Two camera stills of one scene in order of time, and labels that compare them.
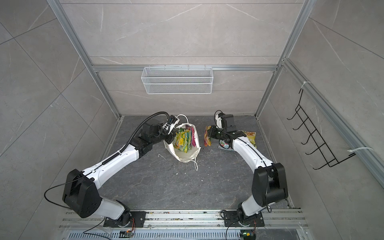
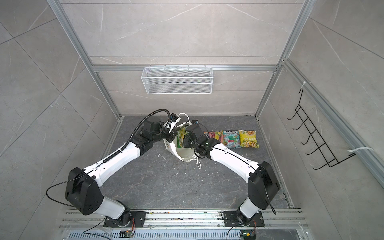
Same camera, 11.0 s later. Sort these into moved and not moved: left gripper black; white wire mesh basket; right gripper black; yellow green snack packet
Moved: right gripper black
Not moved: left gripper black; white wire mesh basket; yellow green snack packet
